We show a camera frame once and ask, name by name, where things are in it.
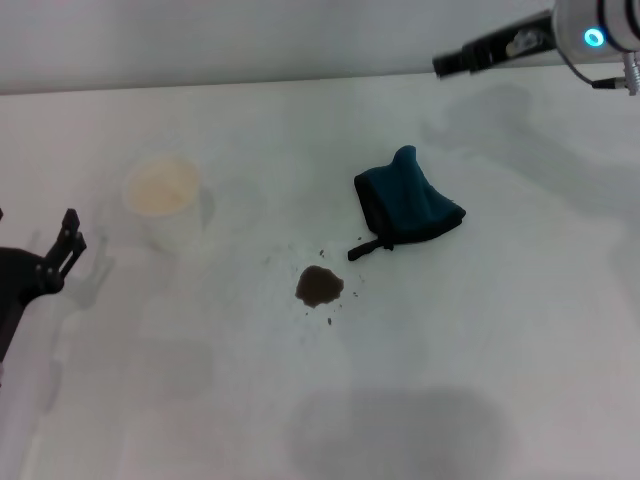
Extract dark brown water stain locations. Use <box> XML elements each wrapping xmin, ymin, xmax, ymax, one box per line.
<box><xmin>294</xmin><ymin>265</ymin><xmax>346</xmax><ymax>308</ymax></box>

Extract white paper cup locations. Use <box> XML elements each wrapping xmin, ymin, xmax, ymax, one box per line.
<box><xmin>121</xmin><ymin>154</ymin><xmax>204</xmax><ymax>252</ymax></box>

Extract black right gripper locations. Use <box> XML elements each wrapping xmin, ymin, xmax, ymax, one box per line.
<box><xmin>431</xmin><ymin>8</ymin><xmax>557</xmax><ymax>81</ymax></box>

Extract blue rag with black trim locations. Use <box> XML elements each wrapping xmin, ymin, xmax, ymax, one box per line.
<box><xmin>346</xmin><ymin>144</ymin><xmax>468</xmax><ymax>263</ymax></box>

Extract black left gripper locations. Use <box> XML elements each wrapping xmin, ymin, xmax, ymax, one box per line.
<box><xmin>0</xmin><ymin>206</ymin><xmax>89</xmax><ymax>362</ymax></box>

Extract thin right wrist cable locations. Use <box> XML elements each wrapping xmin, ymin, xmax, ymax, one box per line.
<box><xmin>563</xmin><ymin>49</ymin><xmax>640</xmax><ymax>97</ymax></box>

